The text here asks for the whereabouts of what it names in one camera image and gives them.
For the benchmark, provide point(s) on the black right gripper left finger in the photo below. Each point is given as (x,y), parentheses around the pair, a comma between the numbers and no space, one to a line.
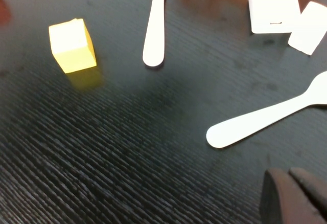
(276,201)

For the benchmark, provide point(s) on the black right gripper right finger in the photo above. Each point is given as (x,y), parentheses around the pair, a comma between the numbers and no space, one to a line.
(315,190)

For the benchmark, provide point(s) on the pale green plastic spoon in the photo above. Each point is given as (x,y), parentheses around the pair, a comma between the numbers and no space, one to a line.
(255,121)

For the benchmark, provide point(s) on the pink plastic fork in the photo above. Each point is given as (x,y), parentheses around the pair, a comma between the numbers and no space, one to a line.
(155,29)

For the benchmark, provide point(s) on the white foam cube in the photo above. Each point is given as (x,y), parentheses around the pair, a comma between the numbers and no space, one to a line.
(307,29)

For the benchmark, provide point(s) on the yellow foam cube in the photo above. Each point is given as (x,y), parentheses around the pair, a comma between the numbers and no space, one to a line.
(72,47)

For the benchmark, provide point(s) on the orange foam cube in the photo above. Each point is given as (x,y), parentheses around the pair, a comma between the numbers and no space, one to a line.
(4,10)

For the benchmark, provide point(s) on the white USB wall charger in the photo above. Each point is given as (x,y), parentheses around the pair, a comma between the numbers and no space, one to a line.
(273,6)

